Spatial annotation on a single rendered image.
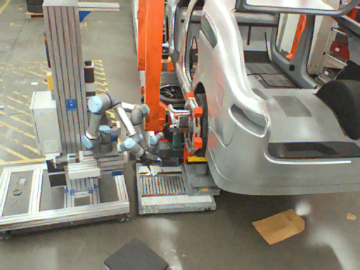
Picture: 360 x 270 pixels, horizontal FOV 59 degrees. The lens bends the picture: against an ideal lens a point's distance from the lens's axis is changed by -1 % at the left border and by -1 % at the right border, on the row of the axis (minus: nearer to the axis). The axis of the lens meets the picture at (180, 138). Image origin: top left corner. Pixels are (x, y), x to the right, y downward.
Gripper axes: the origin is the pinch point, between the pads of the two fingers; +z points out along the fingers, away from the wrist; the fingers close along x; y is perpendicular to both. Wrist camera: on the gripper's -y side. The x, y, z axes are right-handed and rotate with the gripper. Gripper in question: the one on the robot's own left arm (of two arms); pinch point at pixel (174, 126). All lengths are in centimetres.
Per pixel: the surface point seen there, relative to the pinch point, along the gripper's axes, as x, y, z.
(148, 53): -47, -65, 3
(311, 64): 13, 40, 487
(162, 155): -11.0, 46.4, 2.5
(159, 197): 18, 69, -35
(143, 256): 67, 40, -117
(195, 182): 40, 53, -2
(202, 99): 23.8, -41.6, 5.9
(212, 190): 59, 57, 6
